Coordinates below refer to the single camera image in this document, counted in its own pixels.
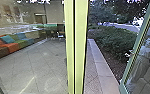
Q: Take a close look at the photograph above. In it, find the green handled glass door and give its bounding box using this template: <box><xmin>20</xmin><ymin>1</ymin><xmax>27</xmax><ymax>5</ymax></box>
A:
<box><xmin>118</xmin><ymin>0</ymin><xmax>150</xmax><ymax>94</ymax></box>

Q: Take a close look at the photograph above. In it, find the green framed glass door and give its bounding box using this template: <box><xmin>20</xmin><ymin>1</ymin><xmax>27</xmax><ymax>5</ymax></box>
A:
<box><xmin>0</xmin><ymin>0</ymin><xmax>90</xmax><ymax>94</ymax></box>

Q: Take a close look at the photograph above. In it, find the brown lobby door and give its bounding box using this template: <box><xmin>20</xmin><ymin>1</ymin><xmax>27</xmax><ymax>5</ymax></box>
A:
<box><xmin>34</xmin><ymin>13</ymin><xmax>46</xmax><ymax>25</ymax></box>

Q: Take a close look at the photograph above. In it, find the small lobby chair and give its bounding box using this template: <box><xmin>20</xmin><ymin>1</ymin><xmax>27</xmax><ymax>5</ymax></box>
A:
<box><xmin>57</xmin><ymin>30</ymin><xmax>66</xmax><ymax>39</ymax></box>

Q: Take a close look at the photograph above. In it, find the dark green hedge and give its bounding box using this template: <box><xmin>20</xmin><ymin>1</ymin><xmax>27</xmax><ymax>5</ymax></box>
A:
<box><xmin>87</xmin><ymin>25</ymin><xmax>140</xmax><ymax>63</ymax></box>

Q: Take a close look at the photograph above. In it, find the multicolour lobby sofa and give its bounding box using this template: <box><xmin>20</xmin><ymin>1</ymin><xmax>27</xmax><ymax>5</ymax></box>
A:
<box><xmin>0</xmin><ymin>31</ymin><xmax>42</xmax><ymax>62</ymax></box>

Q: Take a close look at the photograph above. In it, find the grey panelled pillar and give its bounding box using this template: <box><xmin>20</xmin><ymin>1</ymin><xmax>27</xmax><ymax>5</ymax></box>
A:
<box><xmin>137</xmin><ymin>46</ymin><xmax>150</xmax><ymax>94</ymax></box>

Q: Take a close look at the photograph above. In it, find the framed lobby wall picture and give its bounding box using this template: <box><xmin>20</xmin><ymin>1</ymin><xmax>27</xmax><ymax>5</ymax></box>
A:
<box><xmin>3</xmin><ymin>4</ymin><xmax>13</xmax><ymax>18</ymax></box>
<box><xmin>13</xmin><ymin>6</ymin><xmax>22</xmax><ymax>18</ymax></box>

